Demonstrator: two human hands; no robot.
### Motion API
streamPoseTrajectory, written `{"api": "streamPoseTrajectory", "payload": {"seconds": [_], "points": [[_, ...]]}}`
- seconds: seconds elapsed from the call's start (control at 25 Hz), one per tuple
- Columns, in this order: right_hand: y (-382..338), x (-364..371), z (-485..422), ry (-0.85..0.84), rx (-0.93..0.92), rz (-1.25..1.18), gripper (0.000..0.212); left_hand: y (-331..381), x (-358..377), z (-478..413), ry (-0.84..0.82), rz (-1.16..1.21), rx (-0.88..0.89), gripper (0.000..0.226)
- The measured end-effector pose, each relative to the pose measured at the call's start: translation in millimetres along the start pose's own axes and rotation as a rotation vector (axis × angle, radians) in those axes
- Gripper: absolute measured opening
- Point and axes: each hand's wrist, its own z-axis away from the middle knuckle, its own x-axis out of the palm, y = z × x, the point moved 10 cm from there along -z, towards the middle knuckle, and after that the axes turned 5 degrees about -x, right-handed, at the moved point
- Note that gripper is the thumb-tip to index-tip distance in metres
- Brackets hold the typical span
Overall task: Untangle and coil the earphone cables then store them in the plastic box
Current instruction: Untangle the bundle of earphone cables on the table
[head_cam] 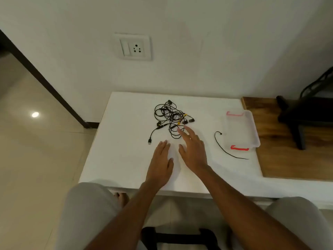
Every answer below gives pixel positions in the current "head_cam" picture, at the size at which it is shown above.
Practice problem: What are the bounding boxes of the black television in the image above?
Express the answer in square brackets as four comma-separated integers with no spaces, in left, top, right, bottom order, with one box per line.
[276,95,333,151]

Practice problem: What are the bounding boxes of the person's right forearm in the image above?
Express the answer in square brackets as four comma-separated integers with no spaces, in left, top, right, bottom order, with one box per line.
[194,165,311,250]

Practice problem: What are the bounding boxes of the black door frame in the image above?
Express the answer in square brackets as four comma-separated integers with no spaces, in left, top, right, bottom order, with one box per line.
[0,29,100,129]

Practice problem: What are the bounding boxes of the black earphones with yellow tie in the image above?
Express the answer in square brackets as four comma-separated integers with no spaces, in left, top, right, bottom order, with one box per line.
[154,100,188,140]

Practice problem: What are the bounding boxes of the person's right hand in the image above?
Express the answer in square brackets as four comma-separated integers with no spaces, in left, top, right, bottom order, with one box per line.
[177,125,210,175]

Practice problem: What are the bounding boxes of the clear box with red clips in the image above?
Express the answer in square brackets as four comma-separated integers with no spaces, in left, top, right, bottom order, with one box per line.
[225,110,261,152]

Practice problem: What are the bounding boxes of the person's left foot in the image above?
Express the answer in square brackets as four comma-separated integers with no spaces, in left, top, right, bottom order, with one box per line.
[114,192,130,209]

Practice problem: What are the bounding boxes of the wooden cabinet top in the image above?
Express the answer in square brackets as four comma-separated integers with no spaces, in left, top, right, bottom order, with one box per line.
[240,97,333,182]

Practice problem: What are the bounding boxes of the black stool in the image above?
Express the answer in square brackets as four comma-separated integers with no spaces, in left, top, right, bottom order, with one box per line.
[141,227,222,250]

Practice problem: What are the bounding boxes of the short black cable tie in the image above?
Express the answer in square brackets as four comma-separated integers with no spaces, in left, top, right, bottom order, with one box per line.
[214,131,250,160]

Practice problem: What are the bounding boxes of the white wall socket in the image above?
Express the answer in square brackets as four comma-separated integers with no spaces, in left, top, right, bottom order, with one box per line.
[114,33,153,61]

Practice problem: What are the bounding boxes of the person's left forearm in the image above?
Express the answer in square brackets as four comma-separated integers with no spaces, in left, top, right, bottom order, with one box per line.
[84,179,167,250]

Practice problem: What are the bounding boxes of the black cable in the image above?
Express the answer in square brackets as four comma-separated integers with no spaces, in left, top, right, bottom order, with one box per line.
[299,66,333,100]

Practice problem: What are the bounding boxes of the person's left hand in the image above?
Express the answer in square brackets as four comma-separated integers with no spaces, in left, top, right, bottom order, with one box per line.
[145,140,174,189]

